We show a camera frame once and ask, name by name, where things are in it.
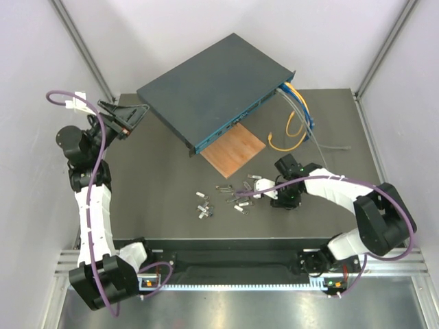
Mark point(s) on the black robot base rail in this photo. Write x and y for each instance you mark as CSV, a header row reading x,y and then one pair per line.
x,y
245,261

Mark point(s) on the SFP module cluster left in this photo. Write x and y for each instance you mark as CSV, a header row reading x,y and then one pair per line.
x,y
205,210

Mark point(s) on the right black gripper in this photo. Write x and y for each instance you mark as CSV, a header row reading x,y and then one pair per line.
x,y
280,202

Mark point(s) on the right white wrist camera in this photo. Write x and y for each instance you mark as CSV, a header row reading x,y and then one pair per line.
x,y
263,184

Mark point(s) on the silver SFP module left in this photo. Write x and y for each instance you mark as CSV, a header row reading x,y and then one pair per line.
x,y
202,195

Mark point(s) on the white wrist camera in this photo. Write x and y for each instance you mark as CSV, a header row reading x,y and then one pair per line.
x,y
79,103
263,184

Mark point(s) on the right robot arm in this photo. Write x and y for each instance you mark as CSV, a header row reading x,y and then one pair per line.
x,y
383,220

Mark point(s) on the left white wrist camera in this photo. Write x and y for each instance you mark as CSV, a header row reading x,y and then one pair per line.
x,y
79,103

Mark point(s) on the SFP module pile centre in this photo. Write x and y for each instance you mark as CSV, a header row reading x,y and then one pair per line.
x,y
240,204

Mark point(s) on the dark blue network switch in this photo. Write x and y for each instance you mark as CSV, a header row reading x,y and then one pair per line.
x,y
205,96

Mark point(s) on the black table mat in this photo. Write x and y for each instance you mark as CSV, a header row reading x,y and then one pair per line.
x,y
154,181

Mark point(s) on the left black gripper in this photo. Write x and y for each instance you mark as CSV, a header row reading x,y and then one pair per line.
x,y
131,114

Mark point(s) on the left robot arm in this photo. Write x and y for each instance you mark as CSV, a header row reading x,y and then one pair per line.
x,y
104,275

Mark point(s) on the perforated cable duct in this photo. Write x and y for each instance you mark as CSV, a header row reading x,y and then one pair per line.
x,y
322,284

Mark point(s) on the wooden board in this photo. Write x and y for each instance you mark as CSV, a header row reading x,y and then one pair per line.
x,y
233,150

